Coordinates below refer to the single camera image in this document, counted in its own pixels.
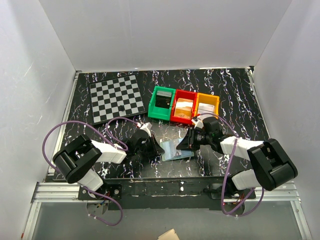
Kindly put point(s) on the mint green card holder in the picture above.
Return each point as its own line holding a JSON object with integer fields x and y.
{"x": 185, "y": 154}

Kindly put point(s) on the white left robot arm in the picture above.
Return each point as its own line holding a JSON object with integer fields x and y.
{"x": 75, "y": 161}

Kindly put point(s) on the red plastic bin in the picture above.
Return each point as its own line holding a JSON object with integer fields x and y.
{"x": 183, "y": 94}

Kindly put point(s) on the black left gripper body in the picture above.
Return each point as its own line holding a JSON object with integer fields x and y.
{"x": 147, "y": 150}

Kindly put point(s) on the black cards stack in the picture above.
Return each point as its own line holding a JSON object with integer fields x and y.
{"x": 164, "y": 94}

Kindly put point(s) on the black VIP credit card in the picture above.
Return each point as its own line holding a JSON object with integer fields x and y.
{"x": 163, "y": 101}

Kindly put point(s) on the black mounting base rail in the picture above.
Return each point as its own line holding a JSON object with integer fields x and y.
{"x": 159, "y": 193}

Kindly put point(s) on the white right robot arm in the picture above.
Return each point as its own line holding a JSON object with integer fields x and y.
{"x": 271, "y": 165}

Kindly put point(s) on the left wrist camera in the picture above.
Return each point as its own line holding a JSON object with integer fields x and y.
{"x": 145, "y": 127}

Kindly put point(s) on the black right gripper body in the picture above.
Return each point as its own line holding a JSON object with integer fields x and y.
{"x": 201, "y": 138}

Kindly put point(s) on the cardboard piece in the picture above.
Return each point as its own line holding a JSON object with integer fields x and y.
{"x": 169, "y": 235}

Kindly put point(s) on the white gold VIP card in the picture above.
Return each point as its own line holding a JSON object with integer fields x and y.
{"x": 170, "y": 149}

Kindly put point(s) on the black grey chessboard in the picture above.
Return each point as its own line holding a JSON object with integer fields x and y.
{"x": 118, "y": 97}

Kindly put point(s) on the green plastic bin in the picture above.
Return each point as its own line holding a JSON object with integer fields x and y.
{"x": 158, "y": 112}

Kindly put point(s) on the orange plastic bin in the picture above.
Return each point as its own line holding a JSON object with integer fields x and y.
{"x": 207, "y": 99}

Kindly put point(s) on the orange white cards stack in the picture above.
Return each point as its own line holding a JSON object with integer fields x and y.
{"x": 183, "y": 108}

